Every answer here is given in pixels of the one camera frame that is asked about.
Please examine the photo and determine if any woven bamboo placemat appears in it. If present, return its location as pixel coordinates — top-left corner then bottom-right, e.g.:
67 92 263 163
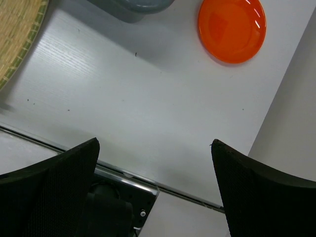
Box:
0 0 49 89

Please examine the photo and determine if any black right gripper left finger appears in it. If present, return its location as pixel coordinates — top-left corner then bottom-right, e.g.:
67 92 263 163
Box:
0 138 100 237

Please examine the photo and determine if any aluminium table edge rail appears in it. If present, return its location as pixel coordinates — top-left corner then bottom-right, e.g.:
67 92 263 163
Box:
0 126 225 213

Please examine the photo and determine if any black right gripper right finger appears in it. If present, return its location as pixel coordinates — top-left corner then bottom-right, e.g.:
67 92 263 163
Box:
211 139 316 237

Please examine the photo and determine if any grey plastic bin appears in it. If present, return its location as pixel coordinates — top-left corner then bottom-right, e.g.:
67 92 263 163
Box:
89 0 174 23

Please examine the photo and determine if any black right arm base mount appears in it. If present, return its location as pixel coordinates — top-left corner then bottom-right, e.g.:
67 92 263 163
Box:
76 167 159 237

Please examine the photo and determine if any orange plastic plate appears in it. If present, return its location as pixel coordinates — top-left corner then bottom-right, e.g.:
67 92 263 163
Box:
197 0 267 64

